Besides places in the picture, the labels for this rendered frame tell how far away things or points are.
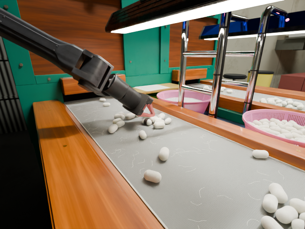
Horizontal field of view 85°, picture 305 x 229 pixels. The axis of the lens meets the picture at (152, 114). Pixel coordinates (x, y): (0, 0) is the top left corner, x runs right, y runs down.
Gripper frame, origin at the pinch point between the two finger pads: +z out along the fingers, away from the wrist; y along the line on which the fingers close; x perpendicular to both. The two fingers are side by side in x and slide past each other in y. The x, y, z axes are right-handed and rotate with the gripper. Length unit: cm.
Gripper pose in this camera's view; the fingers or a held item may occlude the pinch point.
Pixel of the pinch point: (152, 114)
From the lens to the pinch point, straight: 58.1
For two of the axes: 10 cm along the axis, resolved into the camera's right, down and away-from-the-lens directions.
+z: 6.2, 4.6, 6.4
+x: -5.2, 8.5, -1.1
